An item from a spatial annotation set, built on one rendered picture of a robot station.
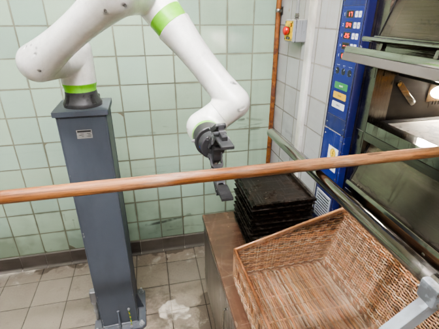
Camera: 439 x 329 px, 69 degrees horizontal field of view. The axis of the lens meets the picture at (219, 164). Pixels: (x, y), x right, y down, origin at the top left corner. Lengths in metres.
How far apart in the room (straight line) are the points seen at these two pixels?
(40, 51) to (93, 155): 0.45
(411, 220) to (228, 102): 0.67
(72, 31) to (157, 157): 1.13
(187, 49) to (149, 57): 0.84
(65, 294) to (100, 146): 1.16
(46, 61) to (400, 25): 1.10
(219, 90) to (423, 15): 0.60
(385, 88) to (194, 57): 0.67
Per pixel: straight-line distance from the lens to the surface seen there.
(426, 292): 0.61
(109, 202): 1.50
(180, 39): 1.07
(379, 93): 1.28
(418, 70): 0.91
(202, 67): 1.05
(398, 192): 1.20
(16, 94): 2.04
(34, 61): 1.22
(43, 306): 2.27
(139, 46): 1.89
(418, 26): 1.13
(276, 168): 0.78
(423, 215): 1.13
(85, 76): 1.36
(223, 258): 1.44
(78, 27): 1.08
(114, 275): 1.76
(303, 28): 1.70
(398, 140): 1.17
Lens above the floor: 1.54
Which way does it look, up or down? 25 degrees down
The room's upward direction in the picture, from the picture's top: straight up
